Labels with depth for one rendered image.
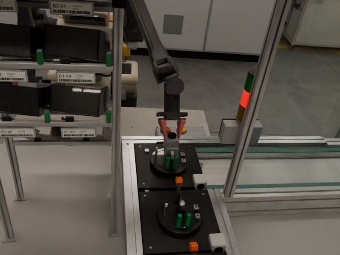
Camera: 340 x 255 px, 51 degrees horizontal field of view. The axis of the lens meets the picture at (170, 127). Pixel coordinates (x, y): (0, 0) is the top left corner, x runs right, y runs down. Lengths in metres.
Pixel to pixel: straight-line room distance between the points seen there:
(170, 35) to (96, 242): 3.33
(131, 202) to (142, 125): 0.58
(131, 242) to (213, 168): 0.49
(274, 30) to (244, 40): 3.53
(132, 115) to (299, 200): 0.86
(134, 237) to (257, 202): 0.47
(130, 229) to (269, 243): 0.48
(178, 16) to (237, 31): 0.72
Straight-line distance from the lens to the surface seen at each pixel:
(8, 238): 1.28
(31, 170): 1.48
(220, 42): 4.41
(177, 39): 4.31
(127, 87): 2.22
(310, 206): 1.45
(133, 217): 1.17
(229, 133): 1.12
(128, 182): 1.26
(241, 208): 1.33
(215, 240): 1.11
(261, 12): 4.40
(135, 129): 1.67
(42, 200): 1.37
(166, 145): 1.24
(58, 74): 0.86
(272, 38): 0.96
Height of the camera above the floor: 1.85
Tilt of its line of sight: 36 degrees down
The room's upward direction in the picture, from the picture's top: 7 degrees clockwise
